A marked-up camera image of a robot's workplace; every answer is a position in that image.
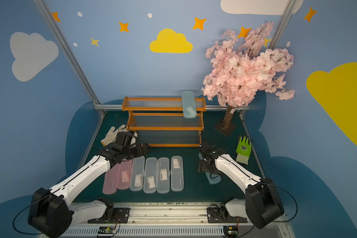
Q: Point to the right green circuit board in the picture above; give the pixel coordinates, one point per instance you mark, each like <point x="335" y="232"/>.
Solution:
<point x="230" y="232"/>

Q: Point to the pink pencil case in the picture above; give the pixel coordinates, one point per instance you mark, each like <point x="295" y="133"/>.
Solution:
<point x="124" y="175"/>
<point x="111" y="180"/>

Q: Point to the green and black work glove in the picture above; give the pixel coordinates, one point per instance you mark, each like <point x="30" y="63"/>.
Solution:
<point x="243" y="150"/>

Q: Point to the clear pencil case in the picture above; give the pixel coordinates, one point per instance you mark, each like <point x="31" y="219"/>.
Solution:
<point x="163" y="169"/>
<point x="137" y="174"/>
<point x="150" y="175"/>
<point x="177" y="180"/>

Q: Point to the left green circuit board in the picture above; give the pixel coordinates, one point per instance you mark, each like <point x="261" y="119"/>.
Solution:
<point x="105" y="231"/>

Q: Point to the aluminium frame post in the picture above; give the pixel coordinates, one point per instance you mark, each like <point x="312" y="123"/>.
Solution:
<point x="47" y="15"/>
<point x="282" y="24"/>

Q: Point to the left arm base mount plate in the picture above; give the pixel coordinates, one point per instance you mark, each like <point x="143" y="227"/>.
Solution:
<point x="119" y="215"/>

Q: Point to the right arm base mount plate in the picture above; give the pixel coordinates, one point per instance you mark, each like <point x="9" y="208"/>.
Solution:
<point x="220" y="215"/>

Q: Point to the white cotton work glove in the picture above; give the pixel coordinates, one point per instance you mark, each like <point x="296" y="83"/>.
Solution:
<point x="112" y="135"/>

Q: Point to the pink pencil case inner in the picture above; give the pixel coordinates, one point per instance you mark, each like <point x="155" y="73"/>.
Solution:
<point x="124" y="175"/>

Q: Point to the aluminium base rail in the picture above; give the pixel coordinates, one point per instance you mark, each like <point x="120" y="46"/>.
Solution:
<point x="176" y="220"/>

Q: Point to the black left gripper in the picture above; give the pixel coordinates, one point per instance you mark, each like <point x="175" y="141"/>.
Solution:
<point x="139" y="149"/>

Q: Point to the aluminium rear crossbar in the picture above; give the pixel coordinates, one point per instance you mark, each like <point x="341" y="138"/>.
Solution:
<point x="116" y="107"/>

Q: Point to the green circuit board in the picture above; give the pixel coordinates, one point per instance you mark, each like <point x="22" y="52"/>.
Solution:
<point x="105" y="231"/>
<point x="230" y="232"/>

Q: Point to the teal pencil case with label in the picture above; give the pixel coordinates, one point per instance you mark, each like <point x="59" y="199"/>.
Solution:
<point x="188" y="105"/>

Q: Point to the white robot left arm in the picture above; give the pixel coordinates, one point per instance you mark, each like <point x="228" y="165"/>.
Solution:
<point x="52" y="210"/>

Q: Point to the teal pencil case plain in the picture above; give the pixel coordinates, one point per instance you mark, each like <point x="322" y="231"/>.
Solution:
<point x="213" y="179"/>

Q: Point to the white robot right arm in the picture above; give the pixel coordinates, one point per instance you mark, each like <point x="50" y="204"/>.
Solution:
<point x="262" y="204"/>

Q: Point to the orange wooden three-tier shelf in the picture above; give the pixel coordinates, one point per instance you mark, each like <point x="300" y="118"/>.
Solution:
<point x="161" y="123"/>

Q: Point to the pink artificial blossom tree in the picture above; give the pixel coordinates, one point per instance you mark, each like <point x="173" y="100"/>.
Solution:
<point x="240" y="68"/>

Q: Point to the pink pencil case outer left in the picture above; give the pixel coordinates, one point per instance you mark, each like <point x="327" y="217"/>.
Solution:
<point x="111" y="180"/>

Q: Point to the aluminium frame post left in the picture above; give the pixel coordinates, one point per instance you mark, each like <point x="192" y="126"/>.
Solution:
<point x="47" y="15"/>

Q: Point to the aluminium frame post right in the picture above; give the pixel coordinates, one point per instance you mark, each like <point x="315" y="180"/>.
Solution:
<point x="282" y="24"/>

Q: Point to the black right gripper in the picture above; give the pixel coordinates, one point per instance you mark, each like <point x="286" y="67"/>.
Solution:
<point x="205" y="164"/>

